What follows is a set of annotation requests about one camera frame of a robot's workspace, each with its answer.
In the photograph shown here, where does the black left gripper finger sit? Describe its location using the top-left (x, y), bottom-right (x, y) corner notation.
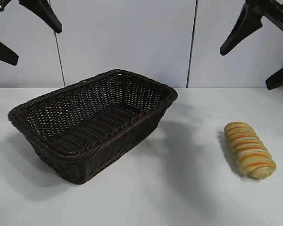
top-left (0, 32), bottom-right (19, 66)
top-left (18, 0), bottom-right (63, 33)

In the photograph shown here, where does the dark brown wicker basket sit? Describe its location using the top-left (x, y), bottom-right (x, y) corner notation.
top-left (7, 69), bottom-right (179, 185)

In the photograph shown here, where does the long striped bread loaf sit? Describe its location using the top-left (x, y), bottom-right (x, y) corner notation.
top-left (224, 121), bottom-right (277, 180)

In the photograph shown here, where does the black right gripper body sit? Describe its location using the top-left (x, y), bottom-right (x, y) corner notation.
top-left (250, 0), bottom-right (283, 38)

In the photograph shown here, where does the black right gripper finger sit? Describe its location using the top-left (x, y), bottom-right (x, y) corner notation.
top-left (265, 55), bottom-right (283, 91)
top-left (220, 2), bottom-right (269, 57)

